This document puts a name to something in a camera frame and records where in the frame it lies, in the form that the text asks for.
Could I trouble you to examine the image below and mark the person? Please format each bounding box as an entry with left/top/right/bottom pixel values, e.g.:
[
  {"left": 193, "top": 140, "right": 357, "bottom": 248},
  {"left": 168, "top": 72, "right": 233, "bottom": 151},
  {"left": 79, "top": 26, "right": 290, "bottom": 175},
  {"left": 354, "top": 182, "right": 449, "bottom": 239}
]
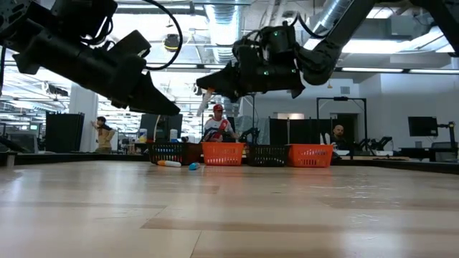
[
  {"left": 202, "top": 103, "right": 240, "bottom": 143},
  {"left": 329, "top": 124, "right": 351, "bottom": 150},
  {"left": 90, "top": 115, "right": 117, "bottom": 154}
]

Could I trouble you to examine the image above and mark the black plastic mesh basket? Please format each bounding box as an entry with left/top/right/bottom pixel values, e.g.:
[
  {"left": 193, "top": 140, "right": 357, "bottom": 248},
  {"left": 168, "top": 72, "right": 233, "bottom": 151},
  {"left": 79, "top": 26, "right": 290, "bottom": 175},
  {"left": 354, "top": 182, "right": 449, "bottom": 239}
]
[
  {"left": 245, "top": 144, "right": 290, "bottom": 168},
  {"left": 147, "top": 143, "right": 204, "bottom": 166}
]

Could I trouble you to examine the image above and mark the orange plastic mesh basket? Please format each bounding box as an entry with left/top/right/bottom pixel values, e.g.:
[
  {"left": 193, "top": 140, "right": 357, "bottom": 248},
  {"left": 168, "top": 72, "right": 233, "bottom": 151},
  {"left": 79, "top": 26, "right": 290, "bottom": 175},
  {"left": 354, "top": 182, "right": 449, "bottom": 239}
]
[
  {"left": 201, "top": 141, "right": 247, "bottom": 167},
  {"left": 286, "top": 143, "right": 334, "bottom": 168}
]

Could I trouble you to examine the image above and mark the black computer monitor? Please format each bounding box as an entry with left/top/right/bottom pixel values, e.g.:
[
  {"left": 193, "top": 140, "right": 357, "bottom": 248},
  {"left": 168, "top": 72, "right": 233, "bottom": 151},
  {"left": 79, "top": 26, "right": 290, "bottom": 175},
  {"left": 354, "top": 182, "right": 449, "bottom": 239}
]
[
  {"left": 139, "top": 113, "right": 184, "bottom": 143},
  {"left": 407, "top": 116, "right": 439, "bottom": 138}
]

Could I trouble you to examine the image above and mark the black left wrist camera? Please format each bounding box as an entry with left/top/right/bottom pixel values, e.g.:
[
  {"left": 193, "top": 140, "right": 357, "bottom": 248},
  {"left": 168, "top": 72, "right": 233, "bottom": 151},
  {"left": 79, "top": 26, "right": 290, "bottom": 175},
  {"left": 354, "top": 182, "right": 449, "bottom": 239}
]
[{"left": 49, "top": 0, "right": 119, "bottom": 41}]

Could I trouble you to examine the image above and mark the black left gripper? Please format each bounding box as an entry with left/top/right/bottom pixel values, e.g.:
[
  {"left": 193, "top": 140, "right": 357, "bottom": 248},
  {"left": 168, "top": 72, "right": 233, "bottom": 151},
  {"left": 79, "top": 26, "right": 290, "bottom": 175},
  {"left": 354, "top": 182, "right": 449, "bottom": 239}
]
[{"left": 12, "top": 29, "right": 181, "bottom": 117}]

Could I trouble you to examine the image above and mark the black cabinet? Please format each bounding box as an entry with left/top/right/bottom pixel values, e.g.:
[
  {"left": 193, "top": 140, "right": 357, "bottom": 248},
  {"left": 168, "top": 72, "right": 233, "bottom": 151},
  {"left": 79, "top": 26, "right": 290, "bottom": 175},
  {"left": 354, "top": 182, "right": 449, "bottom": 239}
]
[{"left": 45, "top": 113, "right": 86, "bottom": 154}]

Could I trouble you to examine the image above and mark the black partition panel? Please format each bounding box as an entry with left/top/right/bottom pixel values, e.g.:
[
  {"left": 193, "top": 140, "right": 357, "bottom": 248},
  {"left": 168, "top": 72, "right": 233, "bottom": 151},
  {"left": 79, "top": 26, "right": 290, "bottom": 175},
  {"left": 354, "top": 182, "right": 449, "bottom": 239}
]
[{"left": 268, "top": 113, "right": 359, "bottom": 146}]

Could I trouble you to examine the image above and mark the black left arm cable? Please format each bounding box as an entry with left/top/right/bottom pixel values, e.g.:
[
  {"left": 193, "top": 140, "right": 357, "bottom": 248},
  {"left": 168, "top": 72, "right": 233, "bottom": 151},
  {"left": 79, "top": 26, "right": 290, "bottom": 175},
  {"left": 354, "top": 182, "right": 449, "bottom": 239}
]
[{"left": 143, "top": 0, "right": 184, "bottom": 72}]

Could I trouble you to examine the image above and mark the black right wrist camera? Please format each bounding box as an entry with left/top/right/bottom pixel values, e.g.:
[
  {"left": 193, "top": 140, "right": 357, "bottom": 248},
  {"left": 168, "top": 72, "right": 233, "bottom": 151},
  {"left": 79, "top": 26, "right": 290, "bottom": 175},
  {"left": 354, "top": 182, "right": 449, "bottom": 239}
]
[{"left": 257, "top": 22, "right": 299, "bottom": 55}]

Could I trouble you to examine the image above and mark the black frame stand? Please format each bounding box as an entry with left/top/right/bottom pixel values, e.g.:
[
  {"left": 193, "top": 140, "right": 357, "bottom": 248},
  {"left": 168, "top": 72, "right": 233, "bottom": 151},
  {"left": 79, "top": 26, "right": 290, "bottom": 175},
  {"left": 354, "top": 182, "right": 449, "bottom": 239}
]
[{"left": 316, "top": 96, "right": 368, "bottom": 144}]

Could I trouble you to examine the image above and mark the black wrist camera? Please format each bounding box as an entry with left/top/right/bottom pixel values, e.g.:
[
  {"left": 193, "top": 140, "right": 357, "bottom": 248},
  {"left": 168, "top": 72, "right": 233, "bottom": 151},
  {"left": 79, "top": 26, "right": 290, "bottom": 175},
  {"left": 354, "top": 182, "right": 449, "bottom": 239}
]
[
  {"left": 257, "top": 22, "right": 299, "bottom": 55},
  {"left": 49, "top": 0, "right": 119, "bottom": 41}
]

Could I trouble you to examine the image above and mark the black ceiling spotlight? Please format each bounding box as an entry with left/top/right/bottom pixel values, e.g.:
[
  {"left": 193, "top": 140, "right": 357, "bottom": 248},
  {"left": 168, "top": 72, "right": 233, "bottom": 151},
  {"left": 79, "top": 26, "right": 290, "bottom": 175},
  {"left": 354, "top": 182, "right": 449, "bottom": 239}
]
[{"left": 164, "top": 34, "right": 182, "bottom": 53}]

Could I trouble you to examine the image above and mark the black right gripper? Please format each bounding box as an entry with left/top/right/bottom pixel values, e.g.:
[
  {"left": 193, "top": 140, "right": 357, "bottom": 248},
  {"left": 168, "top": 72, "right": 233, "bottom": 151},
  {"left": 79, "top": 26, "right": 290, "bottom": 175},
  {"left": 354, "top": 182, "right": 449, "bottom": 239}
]
[{"left": 195, "top": 44, "right": 306, "bottom": 104}]

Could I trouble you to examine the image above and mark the silver ventilation duct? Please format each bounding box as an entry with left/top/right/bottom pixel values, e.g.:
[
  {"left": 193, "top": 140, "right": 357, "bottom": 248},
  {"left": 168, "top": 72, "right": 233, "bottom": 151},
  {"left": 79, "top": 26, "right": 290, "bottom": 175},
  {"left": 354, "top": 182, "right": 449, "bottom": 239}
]
[{"left": 204, "top": 0, "right": 245, "bottom": 65}]

